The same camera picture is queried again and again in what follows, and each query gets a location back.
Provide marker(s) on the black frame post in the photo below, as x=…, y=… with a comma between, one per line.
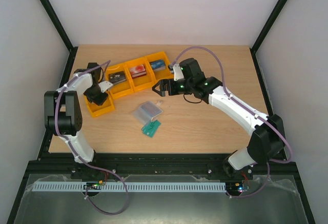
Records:
x=268, y=25
x=57, y=24

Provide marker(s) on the left black frame post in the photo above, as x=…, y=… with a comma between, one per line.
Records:
x=57, y=24

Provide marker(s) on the white slotted cable duct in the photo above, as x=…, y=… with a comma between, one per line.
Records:
x=157, y=187

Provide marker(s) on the right black frame post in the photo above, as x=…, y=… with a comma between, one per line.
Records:
x=268, y=25

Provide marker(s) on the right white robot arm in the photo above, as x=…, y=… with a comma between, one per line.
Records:
x=266, y=132

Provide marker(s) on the beige leather card holder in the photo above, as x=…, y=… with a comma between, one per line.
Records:
x=147, y=112

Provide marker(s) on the yellow bin with blue cards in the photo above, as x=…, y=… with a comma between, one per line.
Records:
x=164, y=74

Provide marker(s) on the yellow bin with pink cards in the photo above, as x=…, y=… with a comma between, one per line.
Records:
x=96, y=110

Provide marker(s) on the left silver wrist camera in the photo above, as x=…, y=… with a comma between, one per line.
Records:
x=105, y=86

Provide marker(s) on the black aluminium frame rail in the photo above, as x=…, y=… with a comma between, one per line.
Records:
x=199, y=165

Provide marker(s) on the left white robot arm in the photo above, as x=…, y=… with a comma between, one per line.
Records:
x=62, y=110

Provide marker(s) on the blue card stack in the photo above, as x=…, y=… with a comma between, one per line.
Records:
x=158, y=65

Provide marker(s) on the black card stack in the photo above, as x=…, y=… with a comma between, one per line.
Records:
x=117, y=77

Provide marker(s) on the yellow bin with black cards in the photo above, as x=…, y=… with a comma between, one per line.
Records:
x=122, y=89

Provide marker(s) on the yellow bin with red cards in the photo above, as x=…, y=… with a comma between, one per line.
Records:
x=140, y=82

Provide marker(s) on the teal VIP card stack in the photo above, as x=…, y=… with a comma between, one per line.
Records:
x=150, y=128

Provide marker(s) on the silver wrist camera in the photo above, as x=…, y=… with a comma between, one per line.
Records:
x=177, y=71
x=105, y=86

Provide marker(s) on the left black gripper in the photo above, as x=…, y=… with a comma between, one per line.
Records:
x=99, y=101

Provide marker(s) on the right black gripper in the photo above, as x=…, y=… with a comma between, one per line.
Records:
x=163, y=87

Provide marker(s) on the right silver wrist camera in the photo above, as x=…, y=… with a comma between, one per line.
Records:
x=177, y=71

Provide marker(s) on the red card stack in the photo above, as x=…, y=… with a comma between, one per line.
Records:
x=137, y=71

